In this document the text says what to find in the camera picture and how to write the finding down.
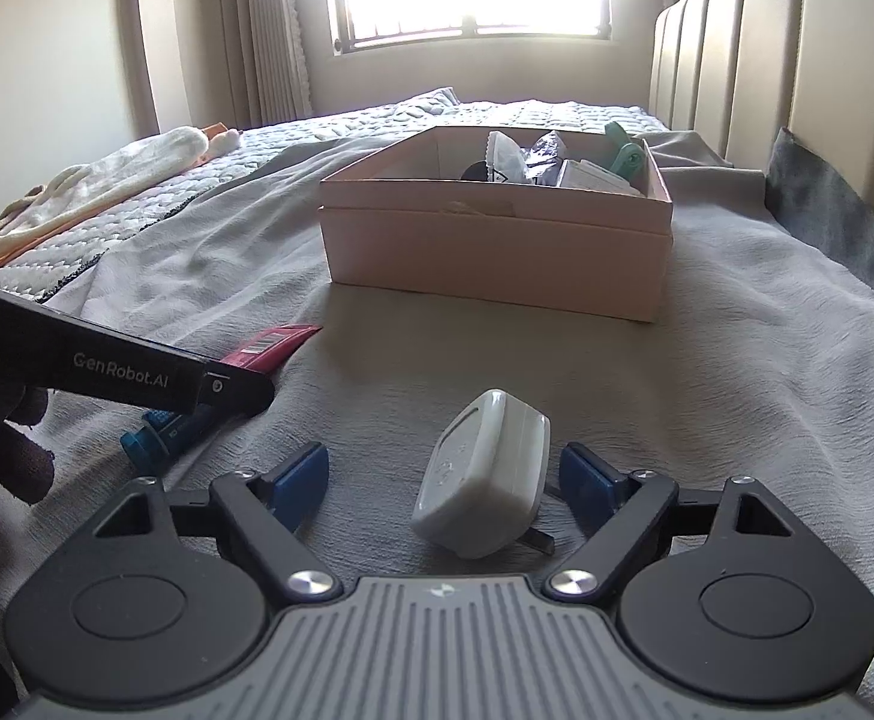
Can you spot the pink cardboard box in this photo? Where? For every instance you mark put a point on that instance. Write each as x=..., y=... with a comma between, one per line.
x=482, y=255

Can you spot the blue tube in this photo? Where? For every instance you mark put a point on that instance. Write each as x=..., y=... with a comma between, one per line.
x=144, y=450

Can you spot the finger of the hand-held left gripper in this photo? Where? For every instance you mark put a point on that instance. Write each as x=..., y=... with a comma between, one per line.
x=242, y=390

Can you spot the cream padded headboard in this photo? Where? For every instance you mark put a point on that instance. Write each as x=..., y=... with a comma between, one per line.
x=781, y=52

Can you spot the person's left hand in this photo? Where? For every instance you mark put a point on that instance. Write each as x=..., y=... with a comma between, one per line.
x=28, y=465

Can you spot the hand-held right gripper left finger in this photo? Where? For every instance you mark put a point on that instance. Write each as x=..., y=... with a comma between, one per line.
x=302, y=480

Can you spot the dark grey cloth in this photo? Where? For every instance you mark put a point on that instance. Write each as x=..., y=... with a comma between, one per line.
x=841, y=225

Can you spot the dark grey round sponge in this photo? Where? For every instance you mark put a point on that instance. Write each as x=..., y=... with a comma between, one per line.
x=474, y=171

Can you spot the green clip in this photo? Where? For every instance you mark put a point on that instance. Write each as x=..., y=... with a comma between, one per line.
x=628, y=157

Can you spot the cream fleece blanket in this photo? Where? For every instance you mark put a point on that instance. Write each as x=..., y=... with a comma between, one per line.
x=107, y=172

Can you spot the white quilted mattress cover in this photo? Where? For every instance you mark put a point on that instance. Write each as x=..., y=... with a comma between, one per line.
x=182, y=172

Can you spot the grey blanket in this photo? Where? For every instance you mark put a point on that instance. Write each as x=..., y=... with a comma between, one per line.
x=706, y=390

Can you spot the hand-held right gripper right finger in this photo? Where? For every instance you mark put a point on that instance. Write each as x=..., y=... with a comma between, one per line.
x=587, y=484

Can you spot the clear plastic bag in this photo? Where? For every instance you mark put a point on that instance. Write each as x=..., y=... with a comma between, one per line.
x=508, y=161

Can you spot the white plug charger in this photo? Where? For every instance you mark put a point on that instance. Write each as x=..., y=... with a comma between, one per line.
x=474, y=480

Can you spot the red packet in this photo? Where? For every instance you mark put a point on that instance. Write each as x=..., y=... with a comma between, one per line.
x=272, y=345

